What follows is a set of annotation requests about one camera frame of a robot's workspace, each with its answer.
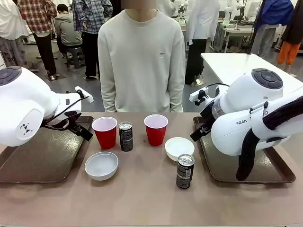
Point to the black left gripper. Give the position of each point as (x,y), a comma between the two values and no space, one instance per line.
(75,125)

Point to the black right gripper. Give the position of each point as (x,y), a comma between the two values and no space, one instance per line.
(207,119)

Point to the red plastic cup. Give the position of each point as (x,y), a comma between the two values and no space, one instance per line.
(105,139)
(155,136)

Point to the white plastic bowl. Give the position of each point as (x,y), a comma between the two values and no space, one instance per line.
(177,146)
(101,169)

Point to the black drink can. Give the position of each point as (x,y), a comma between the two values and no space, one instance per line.
(184,175)
(126,139)

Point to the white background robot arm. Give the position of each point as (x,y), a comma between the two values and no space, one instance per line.
(228,11)

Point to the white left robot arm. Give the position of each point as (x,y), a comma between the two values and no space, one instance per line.
(23,99)

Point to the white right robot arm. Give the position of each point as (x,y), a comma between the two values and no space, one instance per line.
(236,132)

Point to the person's right forearm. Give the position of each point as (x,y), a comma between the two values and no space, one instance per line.
(107,94)

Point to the person's left forearm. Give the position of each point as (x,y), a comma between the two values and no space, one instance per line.
(177,94)

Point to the brown plastic serving tray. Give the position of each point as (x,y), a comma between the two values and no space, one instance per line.
(47,153)
(222,165)

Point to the white background table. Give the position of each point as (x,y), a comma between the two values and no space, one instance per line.
(225,63)

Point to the grey plastic stool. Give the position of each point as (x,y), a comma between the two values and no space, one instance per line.
(75,50)

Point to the person in cream sweater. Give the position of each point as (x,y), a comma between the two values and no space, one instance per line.
(142,59)

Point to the seated person in grey hoodie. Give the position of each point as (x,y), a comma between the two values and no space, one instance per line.
(67,30)

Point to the black slanted pole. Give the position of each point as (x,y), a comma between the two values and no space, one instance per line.
(252,42)

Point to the grey background desk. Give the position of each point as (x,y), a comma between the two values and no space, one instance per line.
(236,32)

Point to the person in white coat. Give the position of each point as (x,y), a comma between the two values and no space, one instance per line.
(203,21)

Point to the person in blue plaid shirt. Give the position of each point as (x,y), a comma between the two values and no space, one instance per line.
(92,16)

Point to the person in orange trousers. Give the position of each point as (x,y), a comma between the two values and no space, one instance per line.
(287,52)

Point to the person in red plaid shirt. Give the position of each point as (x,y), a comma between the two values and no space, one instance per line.
(35,14)

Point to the person in white shirt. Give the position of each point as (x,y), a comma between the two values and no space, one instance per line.
(9,21)

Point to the person in blue jacket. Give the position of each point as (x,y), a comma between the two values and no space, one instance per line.
(272,11)

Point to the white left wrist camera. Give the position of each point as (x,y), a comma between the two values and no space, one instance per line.
(88,98)

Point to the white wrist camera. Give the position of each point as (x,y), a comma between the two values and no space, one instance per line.
(88,98)
(197,94)

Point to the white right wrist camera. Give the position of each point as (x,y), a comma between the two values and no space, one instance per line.
(197,94)

